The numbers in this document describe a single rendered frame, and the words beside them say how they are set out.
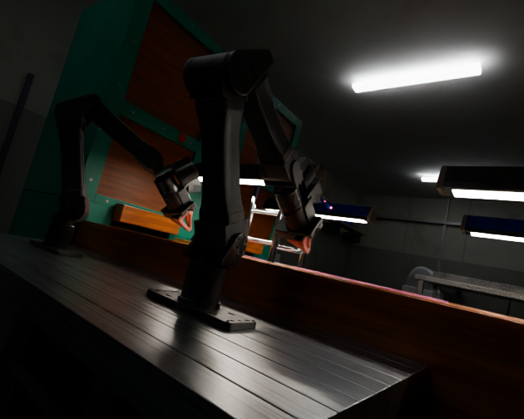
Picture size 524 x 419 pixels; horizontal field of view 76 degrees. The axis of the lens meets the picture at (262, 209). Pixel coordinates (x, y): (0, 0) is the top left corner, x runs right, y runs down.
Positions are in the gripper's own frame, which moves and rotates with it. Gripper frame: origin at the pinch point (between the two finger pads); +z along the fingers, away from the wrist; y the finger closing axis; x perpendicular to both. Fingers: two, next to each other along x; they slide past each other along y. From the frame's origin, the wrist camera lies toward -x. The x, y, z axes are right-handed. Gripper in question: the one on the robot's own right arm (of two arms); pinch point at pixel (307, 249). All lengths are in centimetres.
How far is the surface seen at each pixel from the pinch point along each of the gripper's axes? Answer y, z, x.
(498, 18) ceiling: -16, 29, -284
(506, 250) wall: -33, 522, -528
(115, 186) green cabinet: 90, -10, -5
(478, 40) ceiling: -2, 46, -296
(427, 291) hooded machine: 75, 493, -367
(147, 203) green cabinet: 90, 5, -13
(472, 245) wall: 24, 523, -530
